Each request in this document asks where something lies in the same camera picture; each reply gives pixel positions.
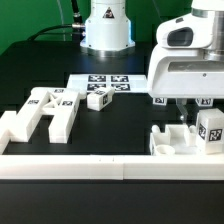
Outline white marker sheet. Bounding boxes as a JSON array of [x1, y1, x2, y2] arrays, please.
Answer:
[[67, 74, 147, 93]]

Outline black cable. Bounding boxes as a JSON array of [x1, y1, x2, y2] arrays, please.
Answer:
[[27, 0, 86, 42]]

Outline grey thin cable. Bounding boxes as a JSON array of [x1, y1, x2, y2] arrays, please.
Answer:
[[56, 0, 66, 42]]

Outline white U-shaped fence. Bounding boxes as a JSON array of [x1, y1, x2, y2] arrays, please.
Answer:
[[0, 111, 224, 180]]

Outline white chair back frame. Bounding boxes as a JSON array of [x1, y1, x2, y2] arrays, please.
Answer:
[[10, 87, 81, 143]]

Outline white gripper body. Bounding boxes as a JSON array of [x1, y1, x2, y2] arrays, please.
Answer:
[[146, 13, 224, 100]]

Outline white chair seat part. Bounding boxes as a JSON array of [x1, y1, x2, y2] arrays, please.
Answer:
[[149, 124, 202, 156]]

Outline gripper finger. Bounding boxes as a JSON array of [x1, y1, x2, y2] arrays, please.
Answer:
[[176, 98, 188, 122]]

